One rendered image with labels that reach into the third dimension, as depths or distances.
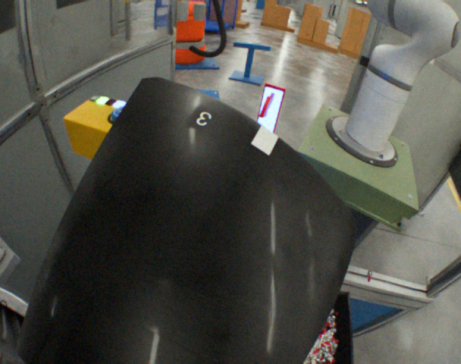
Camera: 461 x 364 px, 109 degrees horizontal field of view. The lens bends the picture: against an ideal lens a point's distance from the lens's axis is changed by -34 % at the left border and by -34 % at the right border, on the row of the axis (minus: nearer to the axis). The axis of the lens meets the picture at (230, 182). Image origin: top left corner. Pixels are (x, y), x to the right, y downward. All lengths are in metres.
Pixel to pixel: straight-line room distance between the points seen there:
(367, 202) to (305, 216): 0.41
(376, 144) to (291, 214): 0.49
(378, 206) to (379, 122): 0.19
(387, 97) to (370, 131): 0.10
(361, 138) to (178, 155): 0.52
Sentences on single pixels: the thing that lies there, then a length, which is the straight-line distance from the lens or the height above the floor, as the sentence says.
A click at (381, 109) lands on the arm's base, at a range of 0.59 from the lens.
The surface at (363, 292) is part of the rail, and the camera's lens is 0.62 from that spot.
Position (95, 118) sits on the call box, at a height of 1.07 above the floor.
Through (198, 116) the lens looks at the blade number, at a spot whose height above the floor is 1.20.
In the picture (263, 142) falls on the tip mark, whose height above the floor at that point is 1.19.
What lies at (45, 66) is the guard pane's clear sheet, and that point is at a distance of 0.88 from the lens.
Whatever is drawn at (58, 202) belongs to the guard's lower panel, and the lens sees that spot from 1.05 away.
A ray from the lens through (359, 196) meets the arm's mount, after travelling 0.56.
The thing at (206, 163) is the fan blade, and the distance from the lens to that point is 0.16.
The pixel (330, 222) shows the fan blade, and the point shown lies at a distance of 0.19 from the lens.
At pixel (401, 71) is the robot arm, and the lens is 0.57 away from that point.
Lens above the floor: 1.30
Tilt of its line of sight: 45 degrees down
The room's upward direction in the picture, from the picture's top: 10 degrees clockwise
